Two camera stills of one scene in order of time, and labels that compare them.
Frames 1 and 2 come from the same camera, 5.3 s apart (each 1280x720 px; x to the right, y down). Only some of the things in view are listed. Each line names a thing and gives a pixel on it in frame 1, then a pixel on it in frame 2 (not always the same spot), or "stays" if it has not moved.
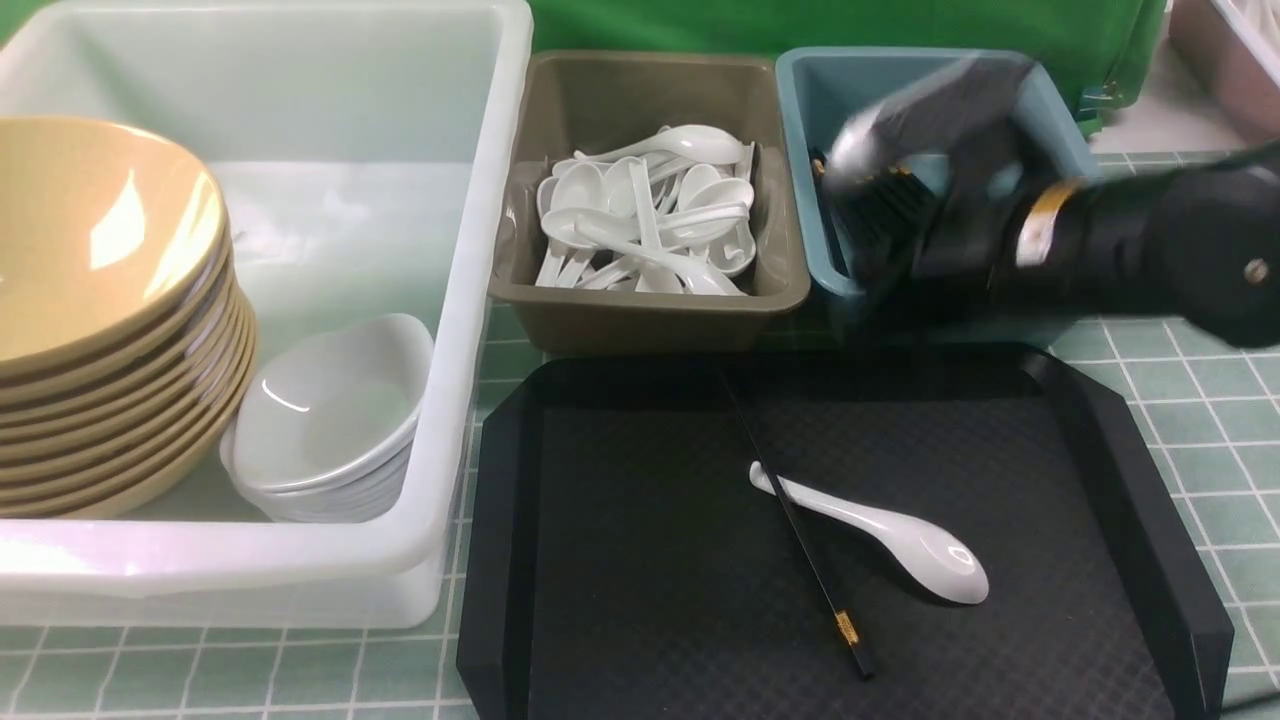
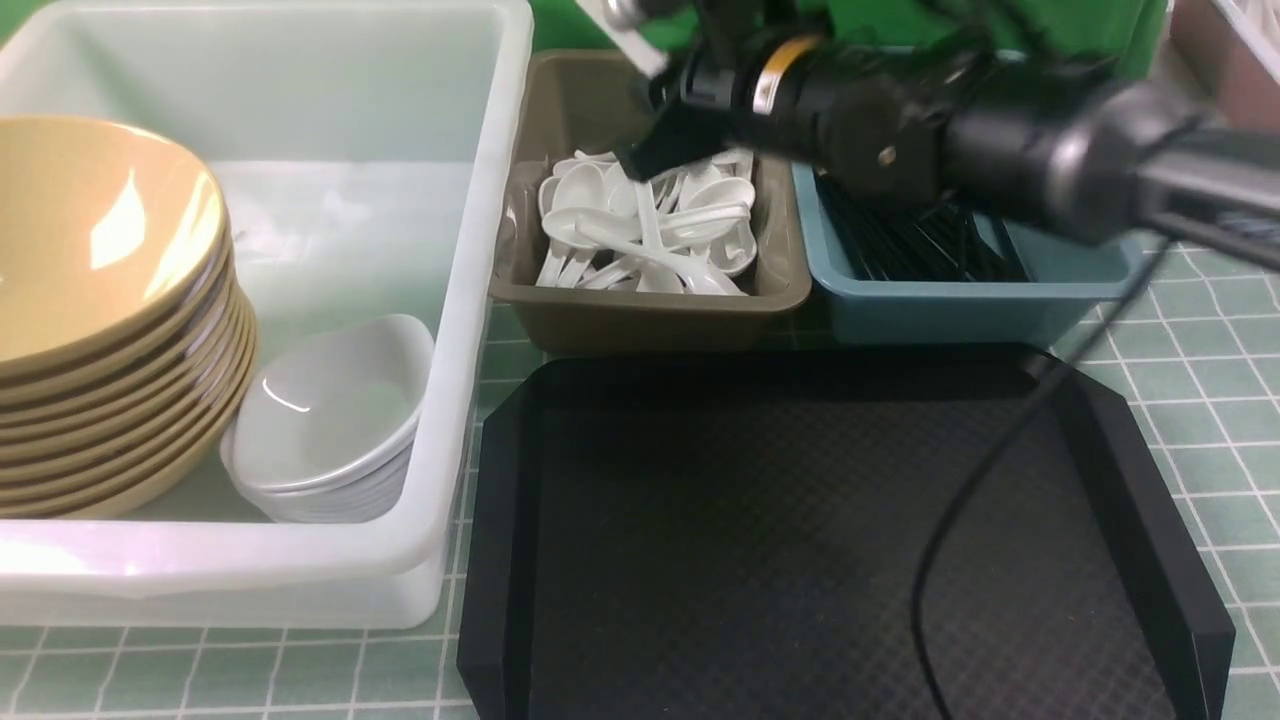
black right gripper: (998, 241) → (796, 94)
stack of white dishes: (322, 420) stays
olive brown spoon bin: (575, 100) stays
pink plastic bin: (1233, 47) stays
